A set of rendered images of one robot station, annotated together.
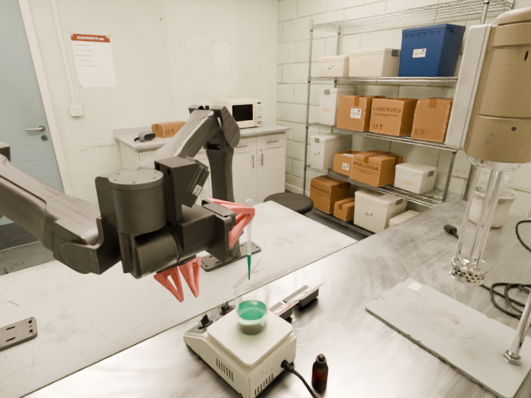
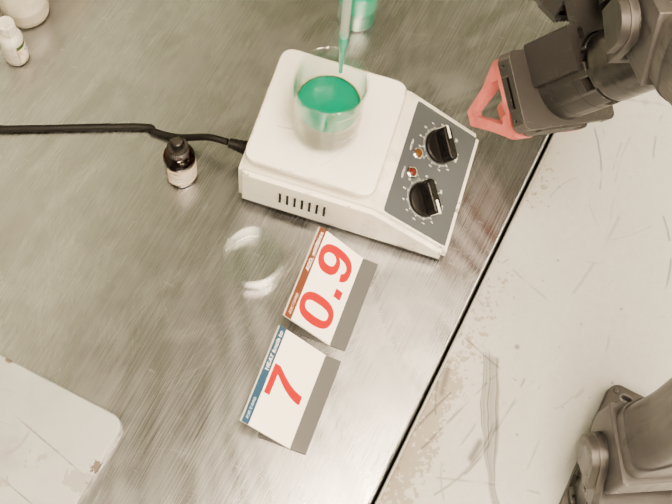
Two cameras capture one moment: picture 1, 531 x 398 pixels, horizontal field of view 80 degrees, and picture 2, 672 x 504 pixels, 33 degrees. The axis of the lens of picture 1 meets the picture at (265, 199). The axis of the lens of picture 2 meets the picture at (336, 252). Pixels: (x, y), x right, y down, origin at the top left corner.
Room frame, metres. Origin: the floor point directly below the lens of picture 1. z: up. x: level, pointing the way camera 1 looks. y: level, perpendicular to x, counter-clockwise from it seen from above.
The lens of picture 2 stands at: (0.86, -0.23, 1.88)
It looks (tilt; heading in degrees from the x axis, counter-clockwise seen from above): 68 degrees down; 144
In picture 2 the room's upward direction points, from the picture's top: 11 degrees clockwise
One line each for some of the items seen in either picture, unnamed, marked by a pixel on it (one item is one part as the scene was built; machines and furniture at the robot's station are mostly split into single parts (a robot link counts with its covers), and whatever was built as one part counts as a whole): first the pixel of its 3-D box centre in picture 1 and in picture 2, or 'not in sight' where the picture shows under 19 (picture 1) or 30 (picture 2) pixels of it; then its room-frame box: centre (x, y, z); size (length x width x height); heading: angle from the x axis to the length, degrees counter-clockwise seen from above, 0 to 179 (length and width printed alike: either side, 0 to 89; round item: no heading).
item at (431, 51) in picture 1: (378, 135); not in sight; (2.75, -0.98, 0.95); 1.43 x 0.41 x 1.90; 37
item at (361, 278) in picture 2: (276, 310); (331, 288); (0.59, -0.02, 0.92); 0.09 x 0.06 x 0.04; 134
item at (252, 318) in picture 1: (253, 309); (325, 106); (0.47, 0.02, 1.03); 0.07 x 0.06 x 0.08; 96
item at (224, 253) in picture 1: (190, 234); not in sight; (0.39, 0.10, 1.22); 0.10 x 0.07 x 0.07; 47
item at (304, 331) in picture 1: (299, 333); (253, 258); (0.53, -0.07, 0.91); 0.06 x 0.06 x 0.02
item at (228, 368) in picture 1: (241, 340); (350, 152); (0.48, 0.05, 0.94); 0.22 x 0.13 x 0.08; 47
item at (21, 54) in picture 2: not in sight; (11, 40); (0.24, -0.19, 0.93); 0.02 x 0.02 x 0.06
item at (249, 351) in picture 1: (250, 329); (327, 122); (0.46, 0.03, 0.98); 0.12 x 0.12 x 0.01; 47
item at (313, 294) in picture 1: (303, 291); (291, 390); (0.66, -0.10, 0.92); 0.09 x 0.06 x 0.04; 134
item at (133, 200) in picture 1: (122, 216); not in sight; (0.35, 0.17, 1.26); 0.12 x 0.09 x 0.12; 70
